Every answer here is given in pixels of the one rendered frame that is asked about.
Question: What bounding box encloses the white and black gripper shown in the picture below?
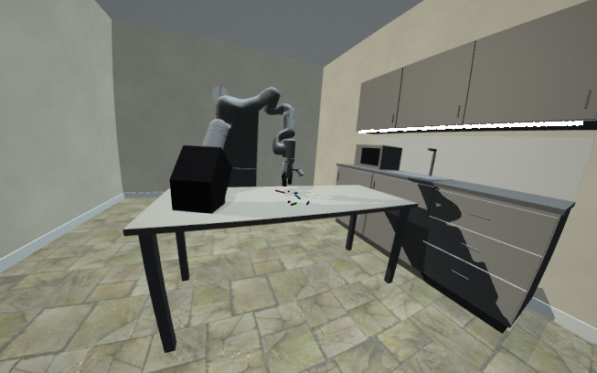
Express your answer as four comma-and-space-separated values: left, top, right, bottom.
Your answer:
282, 162, 293, 187

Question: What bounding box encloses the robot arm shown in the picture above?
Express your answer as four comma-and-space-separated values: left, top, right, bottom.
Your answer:
201, 88, 295, 164

